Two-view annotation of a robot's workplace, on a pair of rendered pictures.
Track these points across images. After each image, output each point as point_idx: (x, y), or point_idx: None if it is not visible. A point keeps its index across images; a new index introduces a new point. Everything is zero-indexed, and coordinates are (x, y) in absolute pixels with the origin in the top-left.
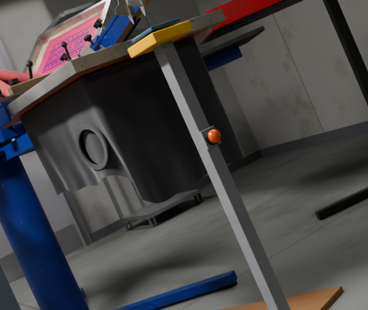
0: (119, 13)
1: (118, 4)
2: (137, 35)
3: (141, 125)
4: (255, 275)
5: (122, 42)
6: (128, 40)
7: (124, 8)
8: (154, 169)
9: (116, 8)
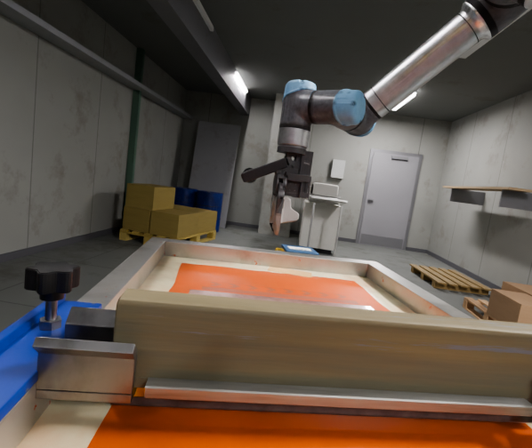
0: (293, 219)
1: (291, 208)
2: (316, 252)
3: None
4: None
5: (311, 254)
6: (302, 253)
7: (285, 214)
8: None
9: (296, 212)
